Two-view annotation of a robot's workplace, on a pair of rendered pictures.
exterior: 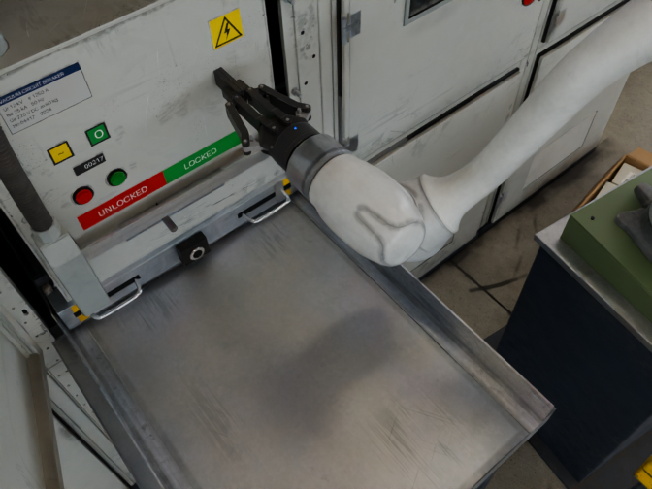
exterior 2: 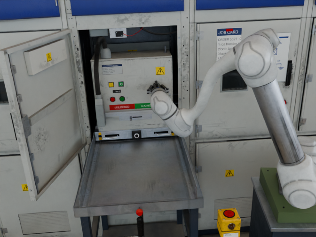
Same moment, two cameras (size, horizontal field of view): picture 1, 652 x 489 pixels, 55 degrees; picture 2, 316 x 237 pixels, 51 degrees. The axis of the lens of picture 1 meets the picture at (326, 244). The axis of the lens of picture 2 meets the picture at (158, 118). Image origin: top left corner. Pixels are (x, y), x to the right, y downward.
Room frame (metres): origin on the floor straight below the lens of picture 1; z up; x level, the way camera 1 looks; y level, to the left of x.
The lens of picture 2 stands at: (-0.83, -0.94, 1.83)
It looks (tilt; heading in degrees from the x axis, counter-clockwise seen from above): 23 degrees down; 34
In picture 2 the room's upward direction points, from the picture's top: 2 degrees counter-clockwise
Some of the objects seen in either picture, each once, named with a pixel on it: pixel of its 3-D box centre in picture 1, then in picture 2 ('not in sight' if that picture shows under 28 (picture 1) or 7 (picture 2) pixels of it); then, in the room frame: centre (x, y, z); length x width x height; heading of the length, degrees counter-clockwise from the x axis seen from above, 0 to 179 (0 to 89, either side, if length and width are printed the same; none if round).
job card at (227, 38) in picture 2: not in sight; (228, 45); (1.07, -0.21, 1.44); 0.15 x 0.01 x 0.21; 127
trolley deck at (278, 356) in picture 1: (293, 380); (138, 170); (0.47, 0.07, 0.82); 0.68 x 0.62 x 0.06; 37
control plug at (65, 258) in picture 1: (70, 266); (100, 111); (0.56, 0.40, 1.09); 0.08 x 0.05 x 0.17; 37
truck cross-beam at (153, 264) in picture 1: (183, 238); (136, 132); (0.75, 0.28, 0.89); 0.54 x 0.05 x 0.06; 127
